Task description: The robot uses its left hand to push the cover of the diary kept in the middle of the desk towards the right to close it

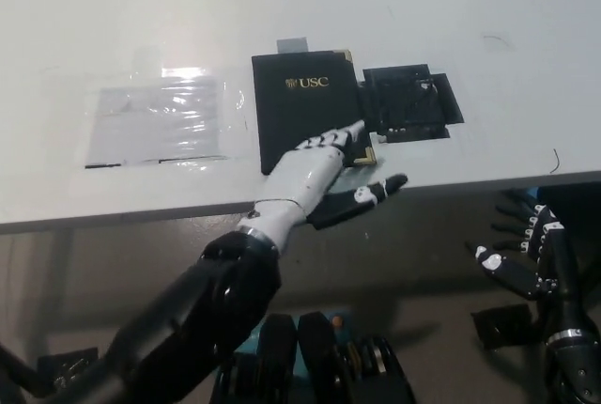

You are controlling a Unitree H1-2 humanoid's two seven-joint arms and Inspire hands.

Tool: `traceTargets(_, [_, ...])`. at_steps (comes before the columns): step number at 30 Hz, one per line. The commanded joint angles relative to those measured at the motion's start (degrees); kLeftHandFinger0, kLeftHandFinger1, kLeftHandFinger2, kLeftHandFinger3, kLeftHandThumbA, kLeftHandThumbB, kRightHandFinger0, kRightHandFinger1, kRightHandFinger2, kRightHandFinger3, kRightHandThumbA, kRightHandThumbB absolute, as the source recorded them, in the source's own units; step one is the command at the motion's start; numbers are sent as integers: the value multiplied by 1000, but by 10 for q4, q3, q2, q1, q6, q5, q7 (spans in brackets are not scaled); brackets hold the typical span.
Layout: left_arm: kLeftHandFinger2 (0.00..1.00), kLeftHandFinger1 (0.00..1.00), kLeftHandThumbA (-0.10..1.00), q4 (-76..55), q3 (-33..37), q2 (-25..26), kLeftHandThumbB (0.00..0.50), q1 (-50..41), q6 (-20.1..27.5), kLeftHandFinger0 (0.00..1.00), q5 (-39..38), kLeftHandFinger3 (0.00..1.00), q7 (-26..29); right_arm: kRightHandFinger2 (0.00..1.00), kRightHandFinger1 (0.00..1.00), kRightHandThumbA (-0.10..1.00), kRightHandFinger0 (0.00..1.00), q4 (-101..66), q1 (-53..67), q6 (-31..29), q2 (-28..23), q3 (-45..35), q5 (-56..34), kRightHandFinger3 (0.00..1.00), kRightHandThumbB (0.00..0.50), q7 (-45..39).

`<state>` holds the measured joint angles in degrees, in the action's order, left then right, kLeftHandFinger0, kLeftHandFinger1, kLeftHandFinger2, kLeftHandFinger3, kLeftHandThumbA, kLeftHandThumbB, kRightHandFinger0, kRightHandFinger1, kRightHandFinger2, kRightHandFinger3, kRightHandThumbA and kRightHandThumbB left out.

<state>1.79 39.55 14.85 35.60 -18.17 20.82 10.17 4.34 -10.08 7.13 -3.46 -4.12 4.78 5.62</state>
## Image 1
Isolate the clear plastic tape patch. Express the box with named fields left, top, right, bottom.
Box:
left=85, top=45, right=248, bottom=171

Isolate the grey duct tape strip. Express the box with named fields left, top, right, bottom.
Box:
left=276, top=37, right=310, bottom=54

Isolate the black tape patch on desk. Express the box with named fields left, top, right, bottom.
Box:
left=357, top=63, right=466, bottom=144

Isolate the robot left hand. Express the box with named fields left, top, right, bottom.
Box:
left=237, top=120, right=409, bottom=253

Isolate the black floor tape square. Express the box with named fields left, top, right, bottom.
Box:
left=470, top=303, right=546, bottom=351
left=37, top=347, right=100, bottom=396

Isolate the black diary with gold corners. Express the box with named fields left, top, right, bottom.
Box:
left=251, top=48, right=378, bottom=177

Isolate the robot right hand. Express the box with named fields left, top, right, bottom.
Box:
left=464, top=187, right=593, bottom=335

